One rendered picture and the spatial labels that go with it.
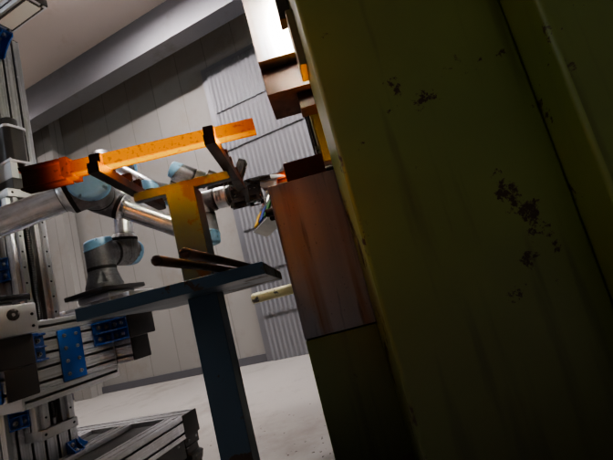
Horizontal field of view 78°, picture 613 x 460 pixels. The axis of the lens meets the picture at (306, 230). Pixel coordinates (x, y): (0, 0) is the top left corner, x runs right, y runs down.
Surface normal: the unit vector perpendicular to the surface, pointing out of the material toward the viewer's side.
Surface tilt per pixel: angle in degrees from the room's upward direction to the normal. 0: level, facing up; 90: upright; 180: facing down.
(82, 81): 90
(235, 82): 90
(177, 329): 90
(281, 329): 90
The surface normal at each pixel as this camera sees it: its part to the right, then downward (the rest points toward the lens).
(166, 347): -0.36, -0.05
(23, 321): 0.90, -0.29
